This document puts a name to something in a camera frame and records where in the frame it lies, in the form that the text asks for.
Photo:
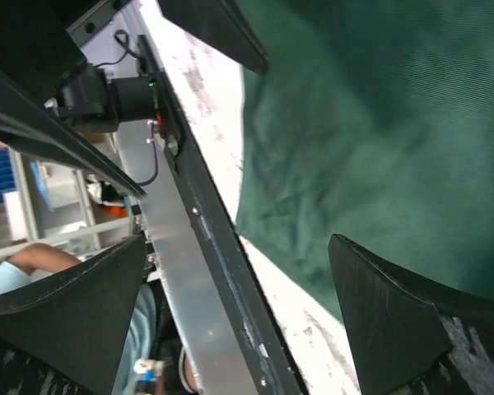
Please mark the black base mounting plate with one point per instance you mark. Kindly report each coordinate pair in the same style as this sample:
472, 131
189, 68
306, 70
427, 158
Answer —
222, 315

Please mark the aluminium frame rail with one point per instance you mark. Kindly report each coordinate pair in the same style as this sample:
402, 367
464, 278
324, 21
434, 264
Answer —
172, 46

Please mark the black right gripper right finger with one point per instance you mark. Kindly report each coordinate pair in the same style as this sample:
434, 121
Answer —
409, 334

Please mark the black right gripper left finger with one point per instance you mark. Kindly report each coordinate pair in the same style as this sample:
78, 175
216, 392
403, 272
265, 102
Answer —
64, 334

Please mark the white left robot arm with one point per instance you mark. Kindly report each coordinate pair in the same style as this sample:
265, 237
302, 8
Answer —
51, 96

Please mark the person in light shirt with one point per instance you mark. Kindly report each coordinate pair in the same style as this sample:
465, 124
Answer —
153, 359

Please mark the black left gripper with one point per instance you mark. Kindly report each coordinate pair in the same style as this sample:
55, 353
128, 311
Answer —
38, 53

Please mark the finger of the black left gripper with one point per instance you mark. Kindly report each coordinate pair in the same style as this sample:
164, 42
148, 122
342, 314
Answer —
221, 25

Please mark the dark green cloth napkin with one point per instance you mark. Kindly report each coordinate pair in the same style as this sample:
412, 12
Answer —
375, 121

